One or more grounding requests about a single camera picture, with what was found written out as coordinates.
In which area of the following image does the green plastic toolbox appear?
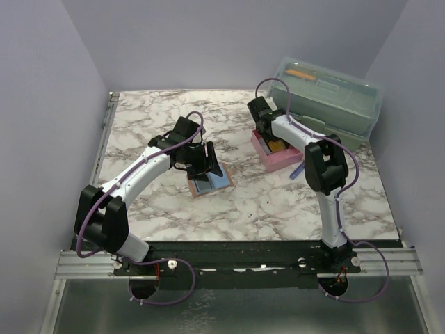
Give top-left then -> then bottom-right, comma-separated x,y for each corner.
268,57 -> 384,151

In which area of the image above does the tan leather card holder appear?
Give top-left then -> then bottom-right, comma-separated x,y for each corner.
188,163 -> 234,198

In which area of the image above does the orange tool inside toolbox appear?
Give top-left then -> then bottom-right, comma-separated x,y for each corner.
285,69 -> 316,81

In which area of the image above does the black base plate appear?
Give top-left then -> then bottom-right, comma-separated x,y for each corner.
71,239 -> 406,289

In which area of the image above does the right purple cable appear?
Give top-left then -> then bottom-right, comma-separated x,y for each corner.
255,78 -> 390,303

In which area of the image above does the black gold credit card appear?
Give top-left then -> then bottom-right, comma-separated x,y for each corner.
193,180 -> 213,195

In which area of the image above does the red blue screwdriver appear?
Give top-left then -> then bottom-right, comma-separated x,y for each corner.
289,162 -> 305,180

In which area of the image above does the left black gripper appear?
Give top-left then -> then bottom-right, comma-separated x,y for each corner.
183,141 -> 223,182

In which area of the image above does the pink card box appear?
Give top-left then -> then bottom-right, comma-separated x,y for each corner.
250,130 -> 303,173

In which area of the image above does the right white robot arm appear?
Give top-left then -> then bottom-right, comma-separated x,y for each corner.
248,97 -> 352,273

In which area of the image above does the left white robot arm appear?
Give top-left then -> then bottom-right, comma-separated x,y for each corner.
74,116 -> 223,275

